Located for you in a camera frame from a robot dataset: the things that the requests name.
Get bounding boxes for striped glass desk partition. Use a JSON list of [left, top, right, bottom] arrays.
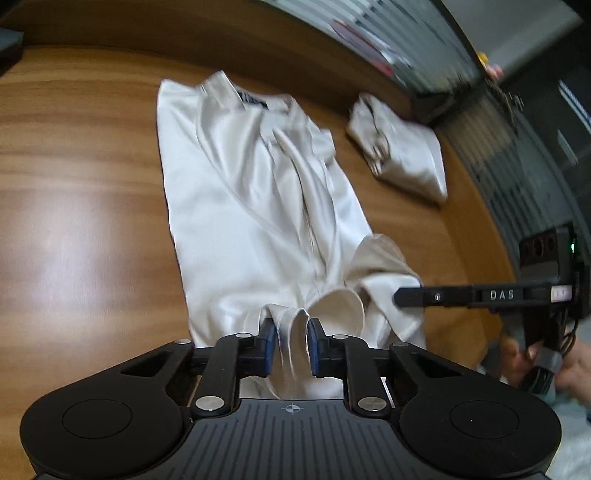
[[411, 78, 591, 296], [0, 0, 490, 125]]

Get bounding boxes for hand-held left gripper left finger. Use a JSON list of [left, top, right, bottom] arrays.
[[120, 323, 278, 413]]

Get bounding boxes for dark grey cloth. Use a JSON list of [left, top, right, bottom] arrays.
[[0, 28, 25, 70]]

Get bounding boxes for person's right hand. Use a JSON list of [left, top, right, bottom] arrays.
[[501, 335, 591, 397]]

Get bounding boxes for red and white papers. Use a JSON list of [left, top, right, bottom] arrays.
[[330, 18, 397, 77]]

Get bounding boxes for cream satin shirt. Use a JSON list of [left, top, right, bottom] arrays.
[[156, 70, 428, 401]]

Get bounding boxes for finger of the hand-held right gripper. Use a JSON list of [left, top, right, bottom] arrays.
[[392, 285, 472, 309]]

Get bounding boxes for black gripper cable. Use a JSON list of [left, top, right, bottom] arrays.
[[522, 314, 581, 395]]

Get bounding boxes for folded cream shirt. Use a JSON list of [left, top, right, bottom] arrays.
[[346, 91, 450, 205]]

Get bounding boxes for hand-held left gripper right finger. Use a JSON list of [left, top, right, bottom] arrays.
[[306, 318, 463, 414]]

